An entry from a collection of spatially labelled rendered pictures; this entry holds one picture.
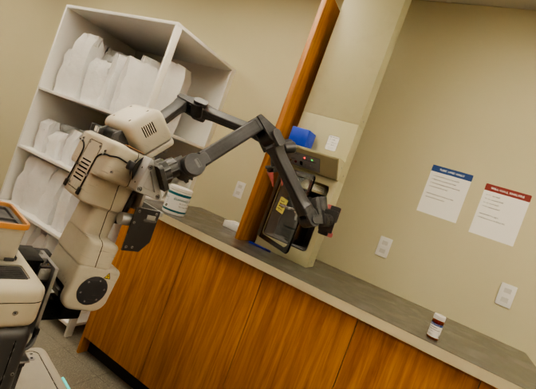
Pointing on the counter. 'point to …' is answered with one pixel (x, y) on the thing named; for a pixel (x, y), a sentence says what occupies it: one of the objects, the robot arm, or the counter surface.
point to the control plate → (305, 161)
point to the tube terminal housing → (344, 151)
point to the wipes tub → (177, 200)
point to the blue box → (302, 137)
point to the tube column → (359, 53)
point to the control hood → (327, 163)
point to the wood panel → (291, 111)
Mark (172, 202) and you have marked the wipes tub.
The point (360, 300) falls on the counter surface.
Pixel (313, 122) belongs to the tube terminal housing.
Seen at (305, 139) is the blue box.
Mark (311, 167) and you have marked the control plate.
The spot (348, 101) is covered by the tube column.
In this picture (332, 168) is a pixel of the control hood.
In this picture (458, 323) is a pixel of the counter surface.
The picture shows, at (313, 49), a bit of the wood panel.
